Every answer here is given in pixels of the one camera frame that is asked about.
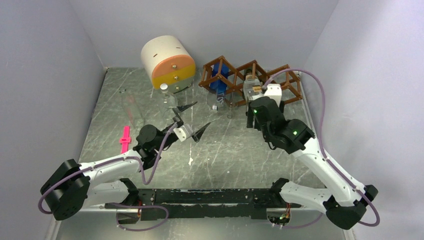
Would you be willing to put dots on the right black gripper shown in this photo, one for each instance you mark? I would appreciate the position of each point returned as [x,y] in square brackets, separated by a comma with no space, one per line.
[251,117]

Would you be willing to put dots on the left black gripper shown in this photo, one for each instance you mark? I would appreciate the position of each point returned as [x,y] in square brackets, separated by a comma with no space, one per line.
[179,109]

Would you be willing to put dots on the small black gold-capped bottle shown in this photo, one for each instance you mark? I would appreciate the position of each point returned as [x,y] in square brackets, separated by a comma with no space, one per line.
[252,88]

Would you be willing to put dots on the clear glass bottle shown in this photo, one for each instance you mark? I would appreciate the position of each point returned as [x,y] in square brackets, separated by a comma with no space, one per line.
[230,109]

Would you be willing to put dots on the clear bottle white cap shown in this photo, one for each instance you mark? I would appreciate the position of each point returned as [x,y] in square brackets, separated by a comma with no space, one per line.
[168,102]

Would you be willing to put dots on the blue square bottle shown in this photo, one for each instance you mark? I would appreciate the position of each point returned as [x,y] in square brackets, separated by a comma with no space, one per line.
[216,96]

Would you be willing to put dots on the brown wooden wine rack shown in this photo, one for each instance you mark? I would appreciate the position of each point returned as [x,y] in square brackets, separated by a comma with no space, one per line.
[283,75]

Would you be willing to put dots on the dark wine bottle red label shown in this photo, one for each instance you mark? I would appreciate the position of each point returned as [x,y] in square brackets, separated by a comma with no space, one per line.
[248,72]

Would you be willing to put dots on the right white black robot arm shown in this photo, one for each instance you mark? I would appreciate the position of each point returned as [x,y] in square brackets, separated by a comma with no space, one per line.
[344,199]

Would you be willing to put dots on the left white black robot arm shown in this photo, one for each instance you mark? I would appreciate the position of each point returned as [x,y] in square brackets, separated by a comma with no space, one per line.
[74,186]

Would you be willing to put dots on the pink plastic tool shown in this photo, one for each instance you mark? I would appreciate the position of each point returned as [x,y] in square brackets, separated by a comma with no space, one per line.
[125,140]

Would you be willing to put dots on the cream orange cylindrical container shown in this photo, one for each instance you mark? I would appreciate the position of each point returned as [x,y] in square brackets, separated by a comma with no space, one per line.
[166,61]

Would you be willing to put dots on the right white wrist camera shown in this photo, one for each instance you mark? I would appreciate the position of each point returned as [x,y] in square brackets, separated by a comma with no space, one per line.
[274,92]

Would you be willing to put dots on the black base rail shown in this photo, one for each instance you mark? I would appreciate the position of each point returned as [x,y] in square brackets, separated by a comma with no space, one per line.
[165,203]

